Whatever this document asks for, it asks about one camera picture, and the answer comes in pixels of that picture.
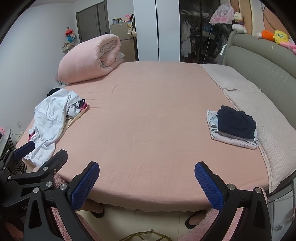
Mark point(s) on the orange carrot plush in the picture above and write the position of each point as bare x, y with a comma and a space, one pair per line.
266, 34

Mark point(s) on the white wardrobe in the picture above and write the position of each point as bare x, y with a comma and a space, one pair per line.
168, 30

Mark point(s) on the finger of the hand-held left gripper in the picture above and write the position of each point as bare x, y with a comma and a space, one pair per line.
23, 150
54, 162

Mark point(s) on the yellow sponge plush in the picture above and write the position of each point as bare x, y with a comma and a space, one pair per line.
281, 36

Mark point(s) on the black garment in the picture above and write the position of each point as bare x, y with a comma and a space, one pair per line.
53, 92

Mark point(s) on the large beige dotted pillow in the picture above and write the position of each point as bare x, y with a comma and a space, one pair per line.
272, 129

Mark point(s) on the cream plush toy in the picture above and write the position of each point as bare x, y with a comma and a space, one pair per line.
238, 16

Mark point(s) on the magenta garment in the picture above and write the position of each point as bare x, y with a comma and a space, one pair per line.
84, 106

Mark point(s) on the bed with pink sheet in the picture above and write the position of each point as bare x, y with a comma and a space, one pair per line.
150, 115

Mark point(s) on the white plush toy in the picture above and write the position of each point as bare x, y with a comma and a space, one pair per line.
238, 27

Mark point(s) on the beige cabinet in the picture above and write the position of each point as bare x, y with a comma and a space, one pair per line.
128, 48

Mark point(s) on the glass door wardrobe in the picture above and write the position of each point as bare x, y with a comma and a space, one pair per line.
196, 34

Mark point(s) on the folded white printed garment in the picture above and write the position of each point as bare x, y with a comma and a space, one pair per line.
212, 120

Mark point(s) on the rolled pink quilt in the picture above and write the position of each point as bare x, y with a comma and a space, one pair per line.
81, 62

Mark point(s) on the pink fleece pajamas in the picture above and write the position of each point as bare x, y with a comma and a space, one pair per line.
208, 227

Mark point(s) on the pink doll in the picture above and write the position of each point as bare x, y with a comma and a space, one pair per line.
127, 17

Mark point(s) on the pink printed umbrella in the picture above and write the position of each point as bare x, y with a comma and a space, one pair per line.
222, 14

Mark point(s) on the pink plush toy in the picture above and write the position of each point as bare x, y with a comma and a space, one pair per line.
291, 46

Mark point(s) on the white wall socket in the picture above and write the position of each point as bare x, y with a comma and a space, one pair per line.
19, 125

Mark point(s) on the white bedside cabinet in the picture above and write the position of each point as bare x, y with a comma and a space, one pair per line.
281, 215

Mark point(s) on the grey padded headboard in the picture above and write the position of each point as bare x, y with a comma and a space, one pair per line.
259, 60

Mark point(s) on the white round device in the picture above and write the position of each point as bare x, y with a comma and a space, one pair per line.
18, 136

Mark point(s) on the pile of unfolded clothes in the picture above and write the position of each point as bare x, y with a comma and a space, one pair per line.
71, 121

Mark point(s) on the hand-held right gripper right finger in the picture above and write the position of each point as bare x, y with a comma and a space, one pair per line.
208, 187

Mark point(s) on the small beige dotted pillow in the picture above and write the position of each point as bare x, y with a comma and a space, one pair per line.
229, 76

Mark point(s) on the dark grey door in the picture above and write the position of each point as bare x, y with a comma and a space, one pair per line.
90, 23

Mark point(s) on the light blue shirt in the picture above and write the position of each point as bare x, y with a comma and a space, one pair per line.
48, 115

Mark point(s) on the folded navy garment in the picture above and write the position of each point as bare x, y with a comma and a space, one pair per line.
235, 122

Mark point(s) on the white shelf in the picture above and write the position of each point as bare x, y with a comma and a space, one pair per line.
67, 47

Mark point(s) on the cream hanging bag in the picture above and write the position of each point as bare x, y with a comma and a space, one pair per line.
132, 32

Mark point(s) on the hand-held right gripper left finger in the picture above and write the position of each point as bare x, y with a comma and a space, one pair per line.
84, 185

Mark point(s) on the black slipper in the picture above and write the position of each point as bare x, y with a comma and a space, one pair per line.
192, 222
97, 212

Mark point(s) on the red hat doll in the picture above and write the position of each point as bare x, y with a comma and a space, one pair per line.
70, 34

